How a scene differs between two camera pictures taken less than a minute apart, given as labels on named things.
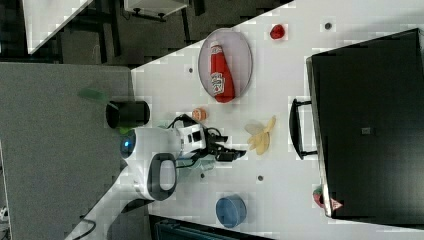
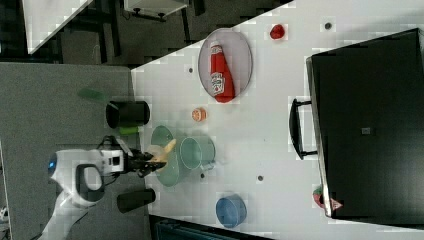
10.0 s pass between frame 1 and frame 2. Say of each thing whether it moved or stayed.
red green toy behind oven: stayed
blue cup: stayed
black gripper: moved
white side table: stayed
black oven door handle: stayed
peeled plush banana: moved
